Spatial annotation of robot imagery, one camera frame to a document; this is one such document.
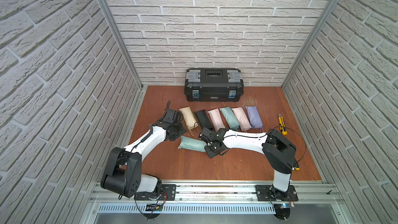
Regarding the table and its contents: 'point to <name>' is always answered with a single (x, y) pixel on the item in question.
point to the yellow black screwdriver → (297, 169)
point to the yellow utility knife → (282, 124)
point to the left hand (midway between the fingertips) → (185, 128)
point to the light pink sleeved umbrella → (241, 118)
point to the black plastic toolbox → (213, 85)
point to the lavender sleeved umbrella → (254, 118)
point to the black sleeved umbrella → (203, 119)
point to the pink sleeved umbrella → (216, 119)
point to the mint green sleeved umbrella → (230, 117)
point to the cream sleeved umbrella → (190, 120)
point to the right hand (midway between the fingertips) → (213, 151)
